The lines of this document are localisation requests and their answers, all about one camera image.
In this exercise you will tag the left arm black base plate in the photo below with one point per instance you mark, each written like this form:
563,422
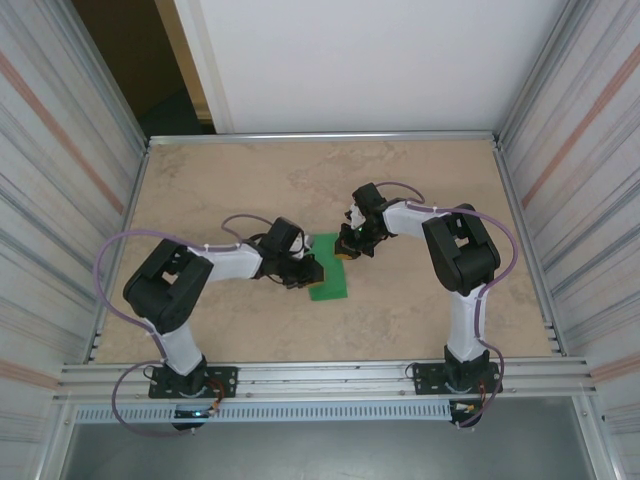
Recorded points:
225,377

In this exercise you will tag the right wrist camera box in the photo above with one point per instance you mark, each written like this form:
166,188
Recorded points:
356,216

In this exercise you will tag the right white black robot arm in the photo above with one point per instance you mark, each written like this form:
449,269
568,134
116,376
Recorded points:
465,250

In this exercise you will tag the grey metal lower panel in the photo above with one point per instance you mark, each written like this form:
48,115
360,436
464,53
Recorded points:
325,452

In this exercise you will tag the small circuit board with LED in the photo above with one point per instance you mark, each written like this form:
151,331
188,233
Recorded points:
192,414

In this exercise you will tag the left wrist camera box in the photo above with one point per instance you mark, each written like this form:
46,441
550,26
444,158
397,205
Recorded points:
303,245

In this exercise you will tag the white door frame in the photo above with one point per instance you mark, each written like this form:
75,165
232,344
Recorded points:
206,65

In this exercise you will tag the aluminium table edge rail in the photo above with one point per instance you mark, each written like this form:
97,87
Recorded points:
325,137

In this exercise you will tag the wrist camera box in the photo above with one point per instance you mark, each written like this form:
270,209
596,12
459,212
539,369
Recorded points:
356,216
303,245

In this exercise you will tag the long aluminium mounting rail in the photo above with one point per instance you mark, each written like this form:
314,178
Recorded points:
325,380

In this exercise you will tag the tan wooden door edge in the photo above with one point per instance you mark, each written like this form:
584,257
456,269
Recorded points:
181,50

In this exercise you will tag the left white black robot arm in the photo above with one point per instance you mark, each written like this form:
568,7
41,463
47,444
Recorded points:
165,290

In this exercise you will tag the aluminium frame post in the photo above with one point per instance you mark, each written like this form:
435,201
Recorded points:
532,75

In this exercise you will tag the aluminium table side rail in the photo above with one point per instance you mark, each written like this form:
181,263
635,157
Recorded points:
136,187
510,190

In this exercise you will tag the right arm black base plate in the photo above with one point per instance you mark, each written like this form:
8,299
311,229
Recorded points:
425,375

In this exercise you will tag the green paper sheet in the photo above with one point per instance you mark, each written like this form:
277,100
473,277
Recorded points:
331,286

